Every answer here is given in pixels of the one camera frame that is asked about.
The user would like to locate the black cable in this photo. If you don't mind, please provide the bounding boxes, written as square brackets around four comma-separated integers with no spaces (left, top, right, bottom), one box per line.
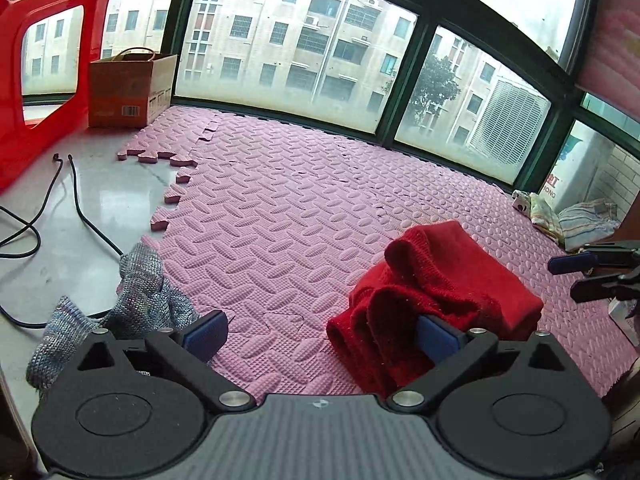
[0,153,65,261]
[0,154,125,330]

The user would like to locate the pink foam floor mat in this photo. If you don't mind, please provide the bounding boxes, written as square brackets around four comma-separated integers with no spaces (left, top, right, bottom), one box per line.
[117,105,640,402]

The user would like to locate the dark green window frame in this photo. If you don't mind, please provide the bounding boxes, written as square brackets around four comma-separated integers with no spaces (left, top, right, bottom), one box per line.
[163,0,640,195]

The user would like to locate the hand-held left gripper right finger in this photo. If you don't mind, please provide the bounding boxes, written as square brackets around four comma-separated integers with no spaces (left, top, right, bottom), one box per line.
[386,314,572,414]

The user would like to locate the brown cardboard box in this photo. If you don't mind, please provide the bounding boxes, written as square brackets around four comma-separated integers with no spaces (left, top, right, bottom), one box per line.
[88,47,179,129]

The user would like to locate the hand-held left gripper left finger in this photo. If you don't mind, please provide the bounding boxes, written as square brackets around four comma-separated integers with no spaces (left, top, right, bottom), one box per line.
[75,309,254,411]

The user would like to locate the red plastic chair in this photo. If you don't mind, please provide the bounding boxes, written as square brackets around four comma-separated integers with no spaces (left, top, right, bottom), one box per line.
[0,0,133,195]

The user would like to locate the stack of pink foam tiles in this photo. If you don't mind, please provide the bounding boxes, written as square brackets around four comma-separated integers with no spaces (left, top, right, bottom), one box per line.
[575,0,640,107]

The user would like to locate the red knit sweater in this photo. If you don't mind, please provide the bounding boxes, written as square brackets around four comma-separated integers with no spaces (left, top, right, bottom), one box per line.
[326,220,545,397]

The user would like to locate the floral cloth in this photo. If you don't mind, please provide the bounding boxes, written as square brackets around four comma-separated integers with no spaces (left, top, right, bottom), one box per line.
[512,189,567,247]

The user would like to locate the striped cloth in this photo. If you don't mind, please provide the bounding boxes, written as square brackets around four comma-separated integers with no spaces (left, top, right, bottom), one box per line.
[556,198,622,254]

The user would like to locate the white printed board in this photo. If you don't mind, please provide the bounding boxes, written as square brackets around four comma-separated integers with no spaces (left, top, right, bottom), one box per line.
[542,120,617,217]

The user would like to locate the outdoor air conditioner unit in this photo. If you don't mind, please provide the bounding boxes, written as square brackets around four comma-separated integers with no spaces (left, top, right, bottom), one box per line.
[467,77,552,167]

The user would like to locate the grey knit sweater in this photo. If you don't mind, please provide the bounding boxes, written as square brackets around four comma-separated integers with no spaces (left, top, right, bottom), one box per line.
[26,242,202,404]

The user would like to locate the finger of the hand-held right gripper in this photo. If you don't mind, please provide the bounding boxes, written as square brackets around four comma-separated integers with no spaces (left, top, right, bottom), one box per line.
[569,269,640,305]
[547,241,640,276]

